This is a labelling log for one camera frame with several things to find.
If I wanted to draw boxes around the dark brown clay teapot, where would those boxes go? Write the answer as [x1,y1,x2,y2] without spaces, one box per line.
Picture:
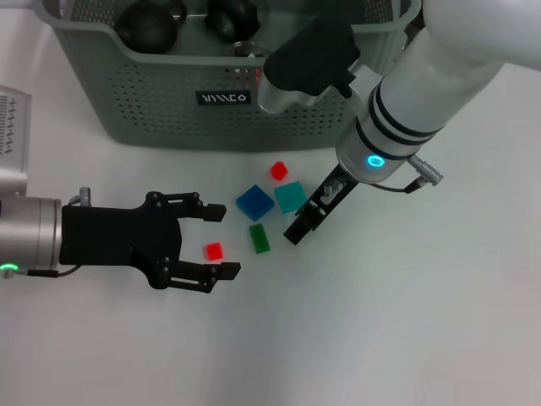
[114,0,188,54]

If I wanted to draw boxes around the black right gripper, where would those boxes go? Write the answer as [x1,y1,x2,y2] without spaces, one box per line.
[282,162,363,246]

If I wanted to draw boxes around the left gripper silver side plug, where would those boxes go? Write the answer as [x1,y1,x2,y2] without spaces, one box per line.
[67,186,93,207]

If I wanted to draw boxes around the gripper cable plug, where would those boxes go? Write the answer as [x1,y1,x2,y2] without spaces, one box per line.
[0,264,81,280]
[320,179,344,204]

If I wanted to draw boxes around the cyan square toy tile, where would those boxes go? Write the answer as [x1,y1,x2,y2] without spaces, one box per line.
[274,180,309,215]

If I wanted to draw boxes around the green rectangular toy brick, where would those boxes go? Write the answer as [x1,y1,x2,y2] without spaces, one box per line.
[248,222,271,255]

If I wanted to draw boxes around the right gripper cable plug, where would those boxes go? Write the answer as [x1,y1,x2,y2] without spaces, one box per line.
[320,179,344,204]

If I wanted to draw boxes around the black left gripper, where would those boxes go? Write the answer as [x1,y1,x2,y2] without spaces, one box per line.
[58,190,242,295]

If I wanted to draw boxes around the blue square toy tile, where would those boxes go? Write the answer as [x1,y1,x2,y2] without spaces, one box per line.
[235,184,275,222]

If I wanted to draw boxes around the glass teacup with black handle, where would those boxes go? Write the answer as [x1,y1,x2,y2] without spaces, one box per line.
[204,0,261,43]
[227,40,270,58]

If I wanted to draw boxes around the grey perforated plastic storage basket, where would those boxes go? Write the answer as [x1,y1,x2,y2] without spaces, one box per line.
[32,0,423,152]

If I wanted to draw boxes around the left gripper cable plug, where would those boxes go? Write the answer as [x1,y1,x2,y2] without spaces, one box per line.
[0,264,81,280]

